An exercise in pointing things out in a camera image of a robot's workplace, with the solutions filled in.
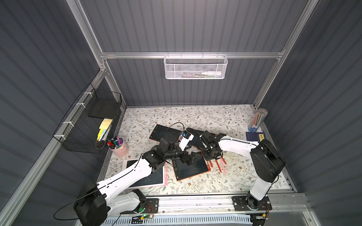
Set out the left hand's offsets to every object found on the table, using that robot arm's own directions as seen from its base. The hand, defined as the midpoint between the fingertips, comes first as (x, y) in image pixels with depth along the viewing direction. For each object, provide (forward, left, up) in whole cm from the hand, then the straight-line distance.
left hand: (197, 154), depth 71 cm
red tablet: (+27, +24, -18) cm, 40 cm away
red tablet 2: (+8, 0, +1) cm, 8 cm away
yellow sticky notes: (+12, +49, +7) cm, 51 cm away
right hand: (+7, -9, -19) cm, 22 cm away
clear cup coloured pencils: (+28, -43, -4) cm, 51 cm away
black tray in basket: (+26, +53, +8) cm, 60 cm away
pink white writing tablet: (-5, +22, -20) cm, 30 cm away
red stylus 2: (+1, -15, -20) cm, 25 cm away
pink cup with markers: (+11, +48, -9) cm, 50 cm away
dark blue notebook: (+22, -44, -18) cm, 53 cm away
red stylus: (+5, -19, -20) cm, 28 cm away
